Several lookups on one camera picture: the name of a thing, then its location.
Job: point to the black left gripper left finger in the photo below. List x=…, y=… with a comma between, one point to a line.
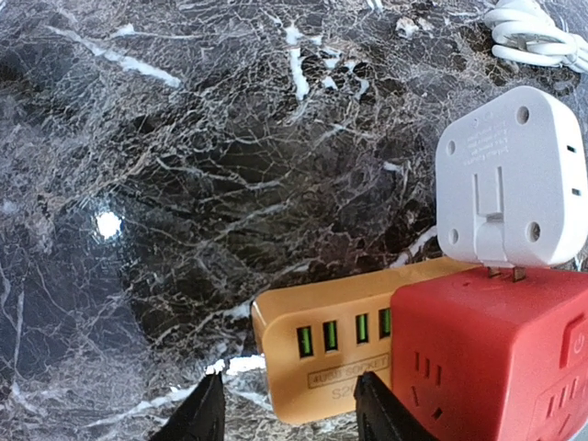
x=200, y=417

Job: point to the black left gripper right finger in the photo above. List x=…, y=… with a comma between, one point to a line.
x=380, y=416

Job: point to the orange power strip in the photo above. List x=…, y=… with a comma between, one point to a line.
x=318, y=338

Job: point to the red cube socket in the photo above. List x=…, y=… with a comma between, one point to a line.
x=488, y=358

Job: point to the white adapter plug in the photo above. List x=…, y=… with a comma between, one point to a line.
x=511, y=183

